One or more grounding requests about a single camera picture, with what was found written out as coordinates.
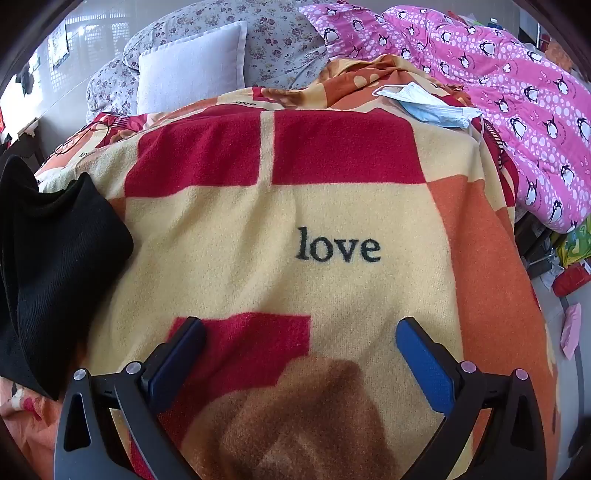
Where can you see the checkered printed blanket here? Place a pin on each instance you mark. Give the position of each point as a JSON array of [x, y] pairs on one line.
[[286, 217]]

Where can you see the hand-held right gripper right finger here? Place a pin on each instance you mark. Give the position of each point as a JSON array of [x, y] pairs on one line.
[[427, 364]]

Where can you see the wall calendar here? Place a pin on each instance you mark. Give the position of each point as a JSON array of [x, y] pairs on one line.
[[59, 44]]

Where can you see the black pants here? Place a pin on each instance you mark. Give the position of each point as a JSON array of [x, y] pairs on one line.
[[51, 277]]

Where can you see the pink packet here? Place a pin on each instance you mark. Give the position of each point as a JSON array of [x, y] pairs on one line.
[[571, 330]]

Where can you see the blue face mask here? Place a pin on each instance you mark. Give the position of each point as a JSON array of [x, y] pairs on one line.
[[434, 108]]

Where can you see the floral pillow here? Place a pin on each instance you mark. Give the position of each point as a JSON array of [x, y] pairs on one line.
[[277, 32], [108, 87]]

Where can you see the dark hanging cloth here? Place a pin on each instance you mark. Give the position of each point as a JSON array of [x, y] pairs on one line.
[[27, 76]]

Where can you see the white pillow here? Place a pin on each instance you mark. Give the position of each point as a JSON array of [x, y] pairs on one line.
[[191, 64]]

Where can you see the dark box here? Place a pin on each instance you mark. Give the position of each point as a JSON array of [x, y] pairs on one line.
[[535, 244]]

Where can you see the green plastic bag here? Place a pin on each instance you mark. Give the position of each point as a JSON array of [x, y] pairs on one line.
[[577, 242]]

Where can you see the red plastic bag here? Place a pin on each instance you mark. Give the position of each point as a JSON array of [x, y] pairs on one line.
[[572, 279]]

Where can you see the pink penguin quilt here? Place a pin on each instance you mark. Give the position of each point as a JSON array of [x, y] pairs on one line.
[[508, 83]]

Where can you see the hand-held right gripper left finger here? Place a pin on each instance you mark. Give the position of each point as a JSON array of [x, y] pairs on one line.
[[173, 364]]

